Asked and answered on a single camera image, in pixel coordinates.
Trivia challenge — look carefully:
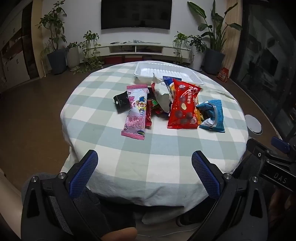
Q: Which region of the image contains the white plastic tray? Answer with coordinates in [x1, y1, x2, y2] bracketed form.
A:
[134, 61, 204, 85]

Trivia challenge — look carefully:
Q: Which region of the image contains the large-leaf plant in dark pot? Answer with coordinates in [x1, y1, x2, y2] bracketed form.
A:
[187, 0, 243, 75]

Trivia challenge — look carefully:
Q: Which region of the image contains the small red snack packet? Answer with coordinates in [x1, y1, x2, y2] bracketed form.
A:
[145, 98, 160, 128]

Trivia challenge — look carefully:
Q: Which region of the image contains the white snack packet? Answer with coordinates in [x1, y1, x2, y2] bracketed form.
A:
[151, 72, 173, 113]

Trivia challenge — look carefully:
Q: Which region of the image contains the large red snack packet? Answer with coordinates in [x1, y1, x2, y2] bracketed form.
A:
[167, 79, 201, 129]

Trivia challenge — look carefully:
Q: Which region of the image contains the blue and yellow snack packet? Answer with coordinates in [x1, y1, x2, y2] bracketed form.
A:
[163, 76, 176, 90]

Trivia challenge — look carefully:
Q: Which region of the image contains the bushy plant in white pot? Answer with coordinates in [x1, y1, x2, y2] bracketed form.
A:
[188, 35, 207, 71]

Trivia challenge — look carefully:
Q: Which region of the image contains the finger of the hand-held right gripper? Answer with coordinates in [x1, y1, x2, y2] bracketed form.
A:
[246, 138, 269, 161]
[272, 137, 296, 160]

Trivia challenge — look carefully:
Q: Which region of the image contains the plant in ribbed pale pot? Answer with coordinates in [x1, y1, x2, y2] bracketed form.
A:
[66, 42, 80, 70]

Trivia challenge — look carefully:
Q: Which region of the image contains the trailing vine plant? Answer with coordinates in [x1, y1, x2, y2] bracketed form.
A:
[74, 30, 104, 73]
[172, 32, 192, 65]

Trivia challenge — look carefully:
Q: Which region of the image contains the black wall television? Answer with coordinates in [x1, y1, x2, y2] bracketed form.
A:
[101, 0, 173, 30]

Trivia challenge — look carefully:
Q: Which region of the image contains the white tv cabinet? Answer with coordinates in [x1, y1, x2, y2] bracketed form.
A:
[92, 43, 192, 57]

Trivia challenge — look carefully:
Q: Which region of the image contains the red bag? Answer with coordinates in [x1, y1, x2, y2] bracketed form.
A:
[217, 67, 229, 82]

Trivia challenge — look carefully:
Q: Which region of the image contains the white wall cupboard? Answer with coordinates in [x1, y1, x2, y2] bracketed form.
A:
[0, 0, 40, 93]

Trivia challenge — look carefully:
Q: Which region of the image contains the black snack packet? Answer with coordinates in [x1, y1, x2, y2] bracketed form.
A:
[113, 91, 131, 114]

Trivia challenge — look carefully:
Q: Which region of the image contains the beige curtain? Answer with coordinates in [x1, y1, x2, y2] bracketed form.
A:
[223, 0, 242, 77]

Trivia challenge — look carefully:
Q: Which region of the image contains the white cylindrical appliance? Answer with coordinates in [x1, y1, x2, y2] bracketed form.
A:
[245, 115, 263, 139]

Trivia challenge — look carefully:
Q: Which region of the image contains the person's left hand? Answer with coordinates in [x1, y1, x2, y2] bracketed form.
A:
[109, 228, 137, 241]

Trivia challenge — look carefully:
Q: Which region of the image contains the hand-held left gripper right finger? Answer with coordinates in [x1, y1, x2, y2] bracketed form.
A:
[191, 150, 275, 241]

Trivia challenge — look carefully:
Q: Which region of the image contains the long orange snack packet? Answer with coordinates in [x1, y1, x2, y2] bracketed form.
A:
[195, 97, 204, 126]

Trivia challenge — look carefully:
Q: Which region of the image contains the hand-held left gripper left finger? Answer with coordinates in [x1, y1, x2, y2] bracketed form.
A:
[21, 149, 111, 241]

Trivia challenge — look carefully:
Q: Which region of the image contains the pink snack packet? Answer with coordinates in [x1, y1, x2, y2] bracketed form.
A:
[121, 85, 149, 141]

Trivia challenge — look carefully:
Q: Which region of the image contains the leafy tree in dark pot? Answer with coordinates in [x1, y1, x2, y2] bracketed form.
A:
[38, 0, 68, 75]

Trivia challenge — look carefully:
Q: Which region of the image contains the glass sliding door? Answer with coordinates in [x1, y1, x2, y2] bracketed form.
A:
[231, 0, 296, 139]

